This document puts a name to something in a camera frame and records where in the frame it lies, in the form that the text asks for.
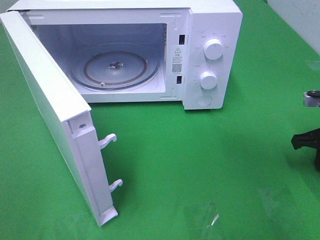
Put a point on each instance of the large white upper knob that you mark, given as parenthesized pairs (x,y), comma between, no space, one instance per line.
(213,48)

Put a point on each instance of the white microwave oven body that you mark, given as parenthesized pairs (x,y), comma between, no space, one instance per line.
(176,29)

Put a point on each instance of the round door release button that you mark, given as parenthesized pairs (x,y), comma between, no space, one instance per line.
(204,100)

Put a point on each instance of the small white lower knob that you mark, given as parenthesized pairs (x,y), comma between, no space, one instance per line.
(208,80)

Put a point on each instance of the white microwave door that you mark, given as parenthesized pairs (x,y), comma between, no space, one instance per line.
(67,116)

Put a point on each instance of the glass microwave turntable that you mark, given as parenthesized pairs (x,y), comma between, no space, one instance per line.
(115,66)

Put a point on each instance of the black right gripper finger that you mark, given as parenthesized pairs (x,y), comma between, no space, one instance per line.
(309,139)

